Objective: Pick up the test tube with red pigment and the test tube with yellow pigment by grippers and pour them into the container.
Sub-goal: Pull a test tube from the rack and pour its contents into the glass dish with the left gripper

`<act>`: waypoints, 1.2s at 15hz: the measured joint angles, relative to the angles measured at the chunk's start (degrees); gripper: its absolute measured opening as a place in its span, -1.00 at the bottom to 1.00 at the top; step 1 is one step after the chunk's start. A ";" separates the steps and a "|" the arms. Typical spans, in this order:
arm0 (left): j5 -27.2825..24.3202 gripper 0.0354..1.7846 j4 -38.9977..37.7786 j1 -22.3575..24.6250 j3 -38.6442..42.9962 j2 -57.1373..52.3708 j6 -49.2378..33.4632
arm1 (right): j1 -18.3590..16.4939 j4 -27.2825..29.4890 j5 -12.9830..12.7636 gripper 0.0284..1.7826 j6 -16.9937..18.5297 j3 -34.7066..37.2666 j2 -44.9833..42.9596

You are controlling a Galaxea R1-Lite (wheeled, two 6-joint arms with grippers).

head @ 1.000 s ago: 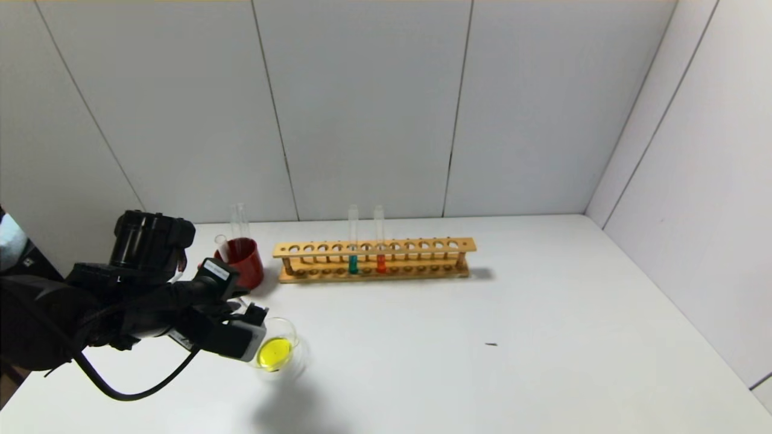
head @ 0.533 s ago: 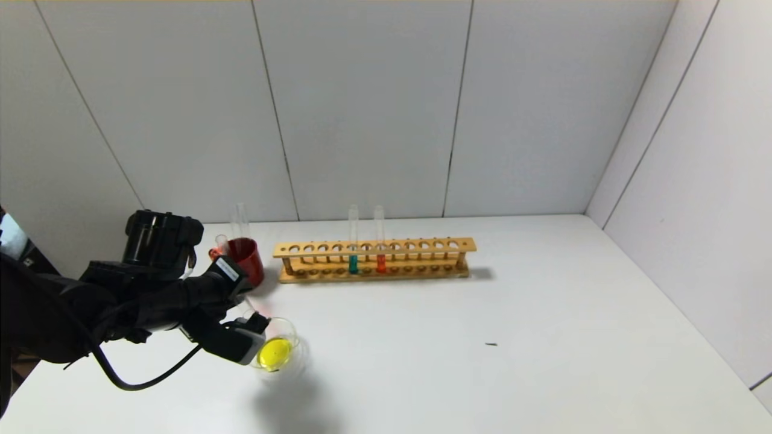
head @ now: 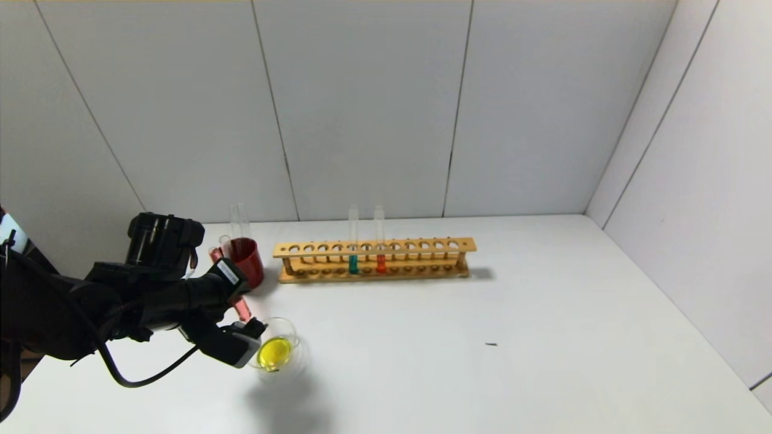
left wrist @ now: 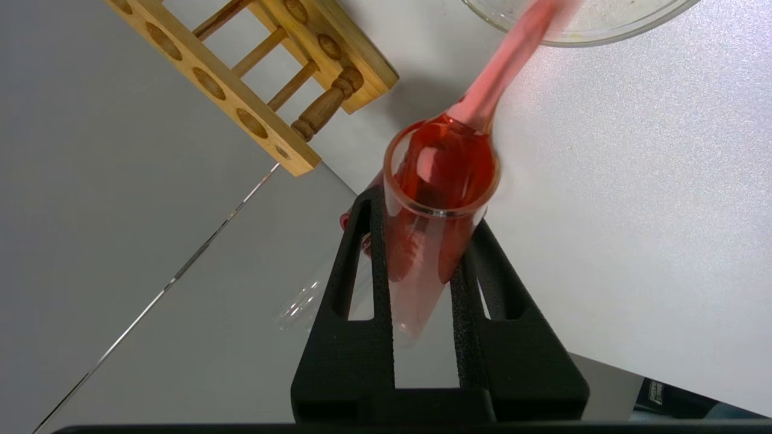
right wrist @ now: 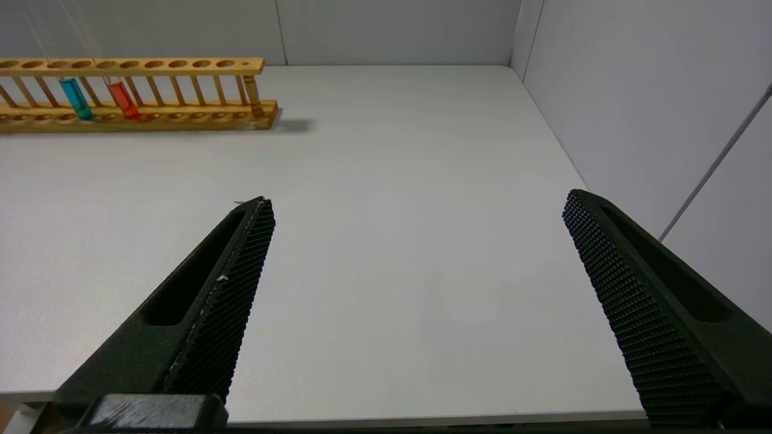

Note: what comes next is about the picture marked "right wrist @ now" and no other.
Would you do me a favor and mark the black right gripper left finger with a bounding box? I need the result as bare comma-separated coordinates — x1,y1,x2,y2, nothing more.
53,197,277,406

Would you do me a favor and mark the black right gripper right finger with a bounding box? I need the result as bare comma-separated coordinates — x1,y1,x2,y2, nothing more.
563,189,772,424

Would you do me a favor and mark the teal pigment glass test tube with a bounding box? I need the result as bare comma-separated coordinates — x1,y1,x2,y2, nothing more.
27,0,95,121

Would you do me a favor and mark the red pigment glass test tube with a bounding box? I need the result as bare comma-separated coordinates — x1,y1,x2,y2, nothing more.
66,0,141,119

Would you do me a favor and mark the wooden test tube rack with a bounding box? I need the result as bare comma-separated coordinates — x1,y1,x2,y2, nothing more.
0,57,279,132

